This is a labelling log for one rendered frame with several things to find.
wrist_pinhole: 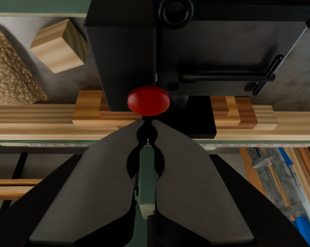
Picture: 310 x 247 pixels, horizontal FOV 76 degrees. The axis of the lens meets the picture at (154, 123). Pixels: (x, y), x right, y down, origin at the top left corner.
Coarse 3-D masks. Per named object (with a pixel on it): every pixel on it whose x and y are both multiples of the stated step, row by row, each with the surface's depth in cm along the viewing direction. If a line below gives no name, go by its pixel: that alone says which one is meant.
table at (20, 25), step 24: (0, 0) 22; (24, 0) 22; (48, 0) 22; (72, 0) 22; (0, 24) 22; (24, 24) 22; (48, 24) 22; (24, 48) 24; (48, 72) 28; (72, 72) 28; (96, 72) 28; (288, 72) 28; (48, 96) 32; (72, 96) 32; (240, 96) 32; (264, 96) 32; (288, 96) 32
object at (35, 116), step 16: (0, 112) 33; (16, 112) 33; (32, 112) 33; (48, 112) 33; (64, 112) 33; (256, 112) 33; (272, 112) 33; (0, 128) 33; (16, 128) 33; (32, 128) 33; (48, 128) 33; (64, 128) 33; (80, 128) 33; (96, 128) 33; (112, 128) 33; (256, 128) 33; (272, 128) 33
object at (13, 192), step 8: (24, 152) 274; (24, 160) 272; (16, 168) 262; (16, 176) 256; (0, 184) 214; (8, 184) 214; (16, 184) 214; (24, 184) 214; (32, 184) 215; (0, 192) 209; (8, 192) 209; (16, 192) 209; (24, 192) 209; (8, 200) 241; (0, 208) 236
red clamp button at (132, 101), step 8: (136, 88) 13; (144, 88) 13; (152, 88) 13; (160, 88) 13; (128, 96) 14; (136, 96) 13; (144, 96) 13; (152, 96) 13; (160, 96) 13; (168, 96) 14; (128, 104) 14; (136, 104) 14; (144, 104) 13; (152, 104) 14; (160, 104) 14; (168, 104) 14; (136, 112) 14; (144, 112) 14; (152, 112) 14; (160, 112) 14
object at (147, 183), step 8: (144, 152) 25; (152, 152) 25; (144, 160) 24; (152, 160) 24; (144, 168) 24; (152, 168) 24; (144, 176) 23; (152, 176) 23; (144, 184) 23; (152, 184) 23; (136, 192) 24; (144, 192) 22; (152, 192) 22; (144, 200) 22; (152, 200) 22; (144, 208) 23; (152, 208) 23; (144, 216) 30
